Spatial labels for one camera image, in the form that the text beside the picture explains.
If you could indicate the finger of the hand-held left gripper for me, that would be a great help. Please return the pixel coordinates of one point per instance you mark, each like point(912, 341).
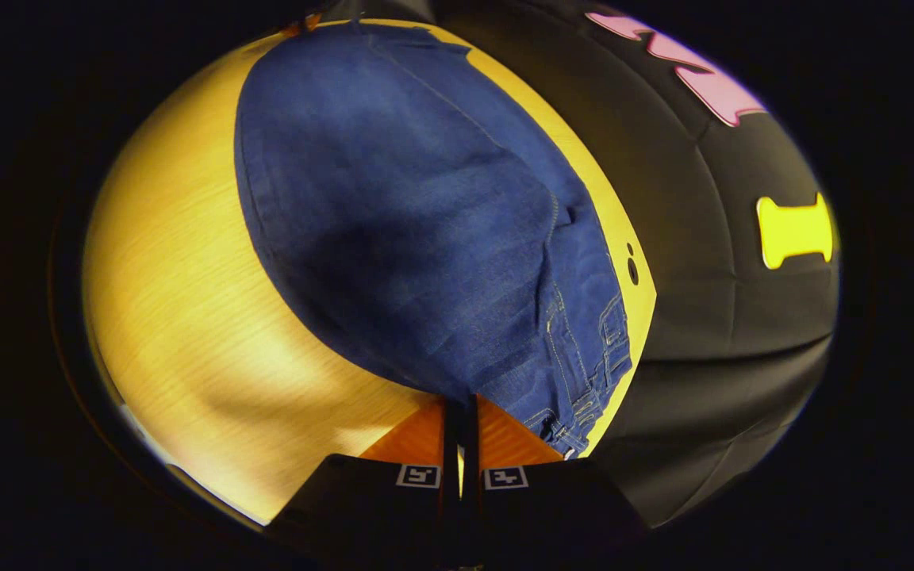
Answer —
point(300, 25)

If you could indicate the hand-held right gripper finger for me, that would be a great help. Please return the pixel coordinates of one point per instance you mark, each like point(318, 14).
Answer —
point(451, 444)
point(470, 444)

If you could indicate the blue jeans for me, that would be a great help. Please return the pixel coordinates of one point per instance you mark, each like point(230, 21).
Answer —
point(393, 198)

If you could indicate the black backdrop cloth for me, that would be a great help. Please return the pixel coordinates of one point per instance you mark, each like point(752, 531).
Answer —
point(703, 333)

